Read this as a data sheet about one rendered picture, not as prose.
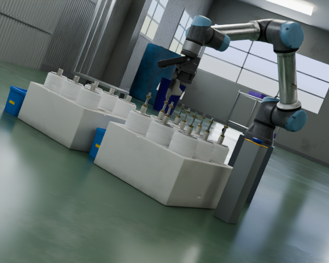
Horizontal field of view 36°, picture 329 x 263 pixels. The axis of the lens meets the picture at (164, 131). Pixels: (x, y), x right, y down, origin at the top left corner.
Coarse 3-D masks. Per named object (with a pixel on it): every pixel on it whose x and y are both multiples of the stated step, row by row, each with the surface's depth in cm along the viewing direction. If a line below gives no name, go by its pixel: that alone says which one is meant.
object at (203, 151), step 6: (198, 138) 189; (198, 144) 188; (204, 144) 188; (210, 144) 188; (198, 150) 188; (204, 150) 188; (210, 150) 189; (198, 156) 188; (204, 156) 188; (210, 156) 191
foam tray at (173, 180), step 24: (120, 144) 190; (144, 144) 184; (120, 168) 189; (144, 168) 182; (168, 168) 176; (192, 168) 178; (216, 168) 191; (144, 192) 180; (168, 192) 174; (192, 192) 184; (216, 192) 198
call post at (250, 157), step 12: (252, 144) 184; (240, 156) 186; (252, 156) 184; (264, 156) 188; (240, 168) 186; (252, 168) 184; (228, 180) 188; (240, 180) 185; (252, 180) 188; (228, 192) 187; (240, 192) 184; (228, 204) 186; (240, 204) 187; (216, 216) 188; (228, 216) 186
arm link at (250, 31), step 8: (240, 24) 229; (248, 24) 230; (256, 24) 231; (264, 24) 232; (224, 32) 221; (232, 32) 224; (240, 32) 226; (248, 32) 228; (256, 32) 231; (232, 40) 227; (240, 40) 231; (256, 40) 234; (264, 40) 234
